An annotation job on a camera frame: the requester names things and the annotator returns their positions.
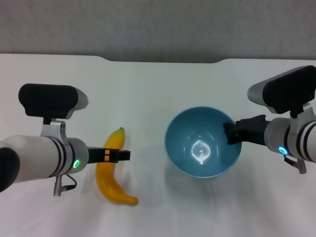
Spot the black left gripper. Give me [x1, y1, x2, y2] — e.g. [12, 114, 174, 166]
[86, 147, 131, 165]

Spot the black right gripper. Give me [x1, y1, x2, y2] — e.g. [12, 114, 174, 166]
[223, 115, 269, 146]

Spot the yellow banana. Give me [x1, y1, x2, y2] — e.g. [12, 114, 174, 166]
[95, 127, 139, 205]

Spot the blue plastic bowl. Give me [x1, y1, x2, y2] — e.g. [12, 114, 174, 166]
[164, 106, 242, 179]

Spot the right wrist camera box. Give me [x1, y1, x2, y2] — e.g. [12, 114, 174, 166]
[247, 65, 316, 118]

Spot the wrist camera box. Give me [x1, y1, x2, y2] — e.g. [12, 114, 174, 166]
[247, 65, 316, 118]
[19, 83, 89, 124]

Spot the silver right camera bracket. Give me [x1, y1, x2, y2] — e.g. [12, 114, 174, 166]
[290, 102, 315, 124]

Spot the silver camera bracket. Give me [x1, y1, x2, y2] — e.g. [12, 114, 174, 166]
[40, 119, 69, 144]
[290, 102, 315, 124]

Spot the left arm cable plug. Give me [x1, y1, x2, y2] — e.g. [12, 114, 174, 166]
[53, 174, 78, 197]

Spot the arm cable plug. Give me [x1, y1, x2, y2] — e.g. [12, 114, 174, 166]
[53, 174, 78, 197]
[283, 155, 307, 175]

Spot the silver left camera bracket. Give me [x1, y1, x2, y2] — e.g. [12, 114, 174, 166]
[40, 119, 69, 144]

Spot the right arm cable plug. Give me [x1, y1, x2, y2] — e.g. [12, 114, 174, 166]
[283, 155, 307, 175]

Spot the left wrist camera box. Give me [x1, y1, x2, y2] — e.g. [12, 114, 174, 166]
[19, 83, 89, 124]

